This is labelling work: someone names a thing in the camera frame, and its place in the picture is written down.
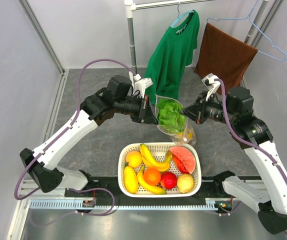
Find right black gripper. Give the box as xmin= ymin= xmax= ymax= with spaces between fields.
xmin=180 ymin=90 xmax=238 ymax=125

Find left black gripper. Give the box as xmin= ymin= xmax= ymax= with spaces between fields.
xmin=114 ymin=93 xmax=158 ymax=125

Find green plastic cabbage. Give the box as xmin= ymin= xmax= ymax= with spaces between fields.
xmin=156 ymin=97 xmax=186 ymax=134

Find clear dotted zip bag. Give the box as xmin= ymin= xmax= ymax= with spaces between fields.
xmin=155 ymin=95 xmax=197 ymax=145

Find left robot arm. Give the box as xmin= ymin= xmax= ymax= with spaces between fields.
xmin=19 ymin=75 xmax=158 ymax=197

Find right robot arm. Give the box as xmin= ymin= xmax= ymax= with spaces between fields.
xmin=180 ymin=86 xmax=287 ymax=235

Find white perforated basket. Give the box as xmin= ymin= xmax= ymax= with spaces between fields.
xmin=118 ymin=142 xmax=202 ymax=198

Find yellow peach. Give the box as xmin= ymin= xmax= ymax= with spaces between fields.
xmin=125 ymin=150 xmax=142 ymax=168

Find yellow banana bunch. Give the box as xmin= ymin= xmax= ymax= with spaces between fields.
xmin=139 ymin=143 xmax=173 ymax=172

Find watermelon slice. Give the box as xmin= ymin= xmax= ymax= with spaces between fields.
xmin=169 ymin=146 xmax=196 ymax=174

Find green t-shirt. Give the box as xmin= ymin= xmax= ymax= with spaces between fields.
xmin=144 ymin=10 xmax=200 ymax=105

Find orange fruit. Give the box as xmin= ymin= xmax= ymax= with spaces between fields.
xmin=143 ymin=167 xmax=161 ymax=186

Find red apple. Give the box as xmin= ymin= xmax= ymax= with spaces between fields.
xmin=160 ymin=171 xmax=177 ymax=190

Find yellow mango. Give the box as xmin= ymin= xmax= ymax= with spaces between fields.
xmin=123 ymin=166 xmax=139 ymax=194

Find brown towel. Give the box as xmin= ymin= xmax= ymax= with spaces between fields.
xmin=194 ymin=23 xmax=258 ymax=94

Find single yellow banana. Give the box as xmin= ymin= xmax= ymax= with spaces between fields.
xmin=137 ymin=166 xmax=167 ymax=195

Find teal clothes hanger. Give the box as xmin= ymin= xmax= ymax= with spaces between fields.
xmin=170 ymin=0 xmax=195 ymax=28

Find white clothes rack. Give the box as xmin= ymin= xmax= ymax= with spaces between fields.
xmin=124 ymin=0 xmax=269 ymax=74

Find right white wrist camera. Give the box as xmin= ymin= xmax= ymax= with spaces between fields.
xmin=201 ymin=73 xmax=221 ymax=102

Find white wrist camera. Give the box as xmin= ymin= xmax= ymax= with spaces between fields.
xmin=201 ymin=73 xmax=221 ymax=102
xmin=132 ymin=74 xmax=153 ymax=98

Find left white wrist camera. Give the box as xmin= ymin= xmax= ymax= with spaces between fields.
xmin=132 ymin=74 xmax=153 ymax=98

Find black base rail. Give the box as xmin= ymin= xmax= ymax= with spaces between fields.
xmin=64 ymin=176 xmax=266 ymax=205

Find white slotted cable duct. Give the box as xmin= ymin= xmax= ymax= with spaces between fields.
xmin=29 ymin=199 xmax=218 ymax=211

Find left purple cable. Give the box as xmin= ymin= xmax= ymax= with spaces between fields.
xmin=13 ymin=58 xmax=137 ymax=201

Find blue wire hanger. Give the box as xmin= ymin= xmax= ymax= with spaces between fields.
xmin=206 ymin=0 xmax=287 ymax=62

